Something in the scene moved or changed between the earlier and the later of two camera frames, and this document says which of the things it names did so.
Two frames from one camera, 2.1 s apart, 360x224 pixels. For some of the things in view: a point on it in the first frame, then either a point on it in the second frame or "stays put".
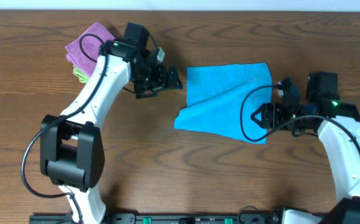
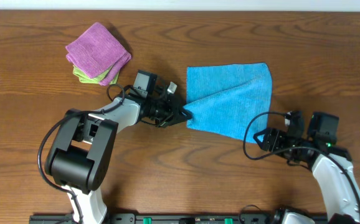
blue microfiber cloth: x=221 y=99 stays put
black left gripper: x=164 y=80 to x=171 y=111
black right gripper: x=269 y=120 to x=267 y=143
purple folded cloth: x=84 y=51 stays put
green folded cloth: x=83 y=78 stays put
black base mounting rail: x=161 y=219 stays put
